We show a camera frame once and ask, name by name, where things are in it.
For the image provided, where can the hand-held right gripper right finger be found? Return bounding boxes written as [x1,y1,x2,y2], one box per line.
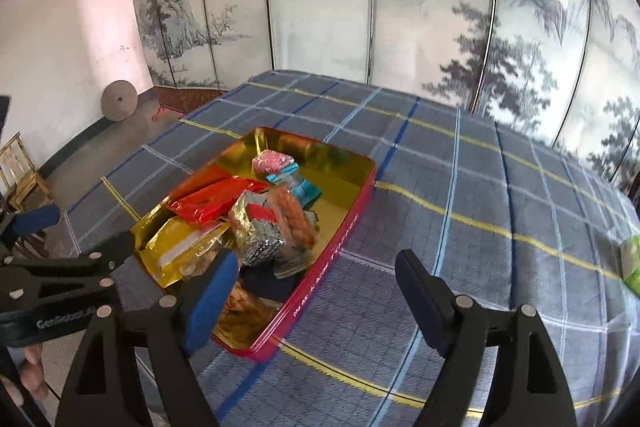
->
[395,249,578,427]

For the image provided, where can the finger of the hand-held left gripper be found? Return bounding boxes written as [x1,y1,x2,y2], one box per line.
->
[0,231,137,301]
[0,204,61,253]

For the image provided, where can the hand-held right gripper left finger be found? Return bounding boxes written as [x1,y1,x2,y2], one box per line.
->
[55,249,240,427]

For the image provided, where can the clear packet of fried snacks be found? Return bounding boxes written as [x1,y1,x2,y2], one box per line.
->
[212,279,273,333]

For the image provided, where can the navy and silver snack packet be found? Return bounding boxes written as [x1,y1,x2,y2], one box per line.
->
[240,264,296,308]

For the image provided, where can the gold foil snack packet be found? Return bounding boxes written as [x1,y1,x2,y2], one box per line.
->
[139,217,231,283]

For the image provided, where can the red snack packet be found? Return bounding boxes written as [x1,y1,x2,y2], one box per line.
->
[167,177,268,225]

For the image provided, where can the clear packet of orange sticks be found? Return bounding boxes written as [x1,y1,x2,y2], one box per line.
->
[270,186,321,253]

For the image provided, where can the red and gold tin box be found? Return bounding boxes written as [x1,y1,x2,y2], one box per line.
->
[131,127,377,363]

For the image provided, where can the light blue candy packet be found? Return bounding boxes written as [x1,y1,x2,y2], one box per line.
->
[265,171,322,208]

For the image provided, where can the pink candy packet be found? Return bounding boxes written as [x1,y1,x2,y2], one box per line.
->
[251,149,296,175]

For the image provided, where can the person's left hand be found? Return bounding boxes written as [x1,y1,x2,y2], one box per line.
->
[0,342,51,410]

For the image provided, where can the light wooden chair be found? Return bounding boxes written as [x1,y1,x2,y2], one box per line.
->
[0,132,53,212]

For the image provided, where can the blue plaid tablecloth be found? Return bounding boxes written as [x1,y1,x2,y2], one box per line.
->
[65,69,640,427]

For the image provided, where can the round grey stone disc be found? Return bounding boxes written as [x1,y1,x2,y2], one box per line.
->
[101,80,139,122]

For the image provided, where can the brown woven bench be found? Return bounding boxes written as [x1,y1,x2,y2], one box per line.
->
[150,87,228,115]

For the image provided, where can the green tissue pack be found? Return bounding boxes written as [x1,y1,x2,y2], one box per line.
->
[619,234,640,298]

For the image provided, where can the painted folding screen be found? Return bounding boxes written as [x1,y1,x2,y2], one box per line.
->
[127,0,640,188]

